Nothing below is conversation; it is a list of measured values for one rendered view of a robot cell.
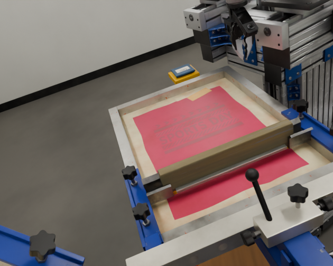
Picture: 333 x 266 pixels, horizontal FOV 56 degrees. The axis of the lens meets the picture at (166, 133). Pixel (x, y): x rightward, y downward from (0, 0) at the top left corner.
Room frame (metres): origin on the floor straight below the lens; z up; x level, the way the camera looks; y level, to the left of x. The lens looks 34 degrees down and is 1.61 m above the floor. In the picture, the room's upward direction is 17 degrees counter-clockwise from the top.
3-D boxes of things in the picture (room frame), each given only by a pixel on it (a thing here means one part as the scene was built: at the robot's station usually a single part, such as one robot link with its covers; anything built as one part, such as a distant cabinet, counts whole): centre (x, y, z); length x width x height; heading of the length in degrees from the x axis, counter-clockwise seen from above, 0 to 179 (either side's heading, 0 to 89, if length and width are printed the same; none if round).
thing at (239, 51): (1.11, -0.35, 1.15); 0.06 x 0.03 x 0.09; 7
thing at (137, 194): (0.62, 0.13, 0.97); 0.30 x 0.05 x 0.07; 7
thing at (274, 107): (0.89, -0.12, 0.97); 0.79 x 0.58 x 0.04; 7
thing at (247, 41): (1.12, -0.39, 1.15); 0.06 x 0.03 x 0.09; 7
